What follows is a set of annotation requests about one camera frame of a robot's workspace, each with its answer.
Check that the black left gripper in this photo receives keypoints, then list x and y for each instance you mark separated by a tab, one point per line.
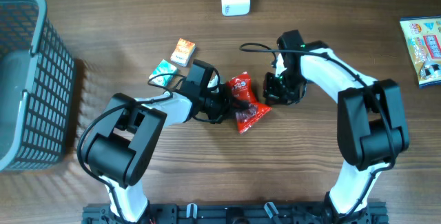
229	105

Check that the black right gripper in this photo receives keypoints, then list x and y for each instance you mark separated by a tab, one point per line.
273	96

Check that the red candy bag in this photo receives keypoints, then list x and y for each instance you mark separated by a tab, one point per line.
249	109

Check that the orange small box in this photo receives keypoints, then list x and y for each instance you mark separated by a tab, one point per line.
183	51

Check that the teal small box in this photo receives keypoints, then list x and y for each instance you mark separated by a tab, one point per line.
163	73

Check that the yellow snack bag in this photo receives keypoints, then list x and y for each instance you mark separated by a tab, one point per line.
422	36

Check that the grey plastic basket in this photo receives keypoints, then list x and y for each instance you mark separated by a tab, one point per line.
37	84

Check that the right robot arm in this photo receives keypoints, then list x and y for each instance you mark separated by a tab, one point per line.
371	125

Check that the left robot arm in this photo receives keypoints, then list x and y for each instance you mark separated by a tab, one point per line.
117	147

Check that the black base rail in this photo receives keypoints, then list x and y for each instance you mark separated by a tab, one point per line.
300	212

